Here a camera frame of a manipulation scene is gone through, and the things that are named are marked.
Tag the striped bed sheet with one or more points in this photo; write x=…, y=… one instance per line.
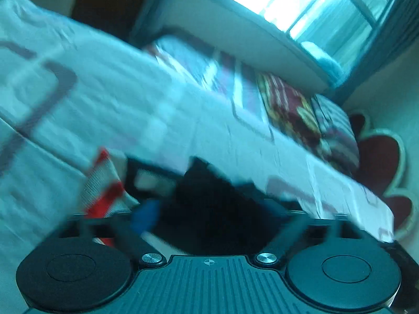
x=203, y=72

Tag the red scalloped headboard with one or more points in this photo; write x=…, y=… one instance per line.
x=379, y=157

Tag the striped pillow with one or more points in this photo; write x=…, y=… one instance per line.
x=337, y=130

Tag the blue bundle on window sill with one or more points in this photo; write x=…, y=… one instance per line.
x=324, y=60

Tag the red floral pillow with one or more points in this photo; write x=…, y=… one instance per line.
x=288, y=111

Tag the patterned white bed sheet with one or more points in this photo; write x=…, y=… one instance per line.
x=98, y=88

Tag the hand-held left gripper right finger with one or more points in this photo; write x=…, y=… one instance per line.
x=288, y=232

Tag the black garment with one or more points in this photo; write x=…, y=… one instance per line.
x=101, y=183

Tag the dark wooden door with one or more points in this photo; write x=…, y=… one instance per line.
x=104, y=3

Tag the blue curtain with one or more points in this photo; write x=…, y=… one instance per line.
x=144, y=16
x=392, y=39

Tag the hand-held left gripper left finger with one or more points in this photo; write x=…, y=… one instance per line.
x=145, y=217

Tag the window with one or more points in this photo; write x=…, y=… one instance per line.
x=278, y=0

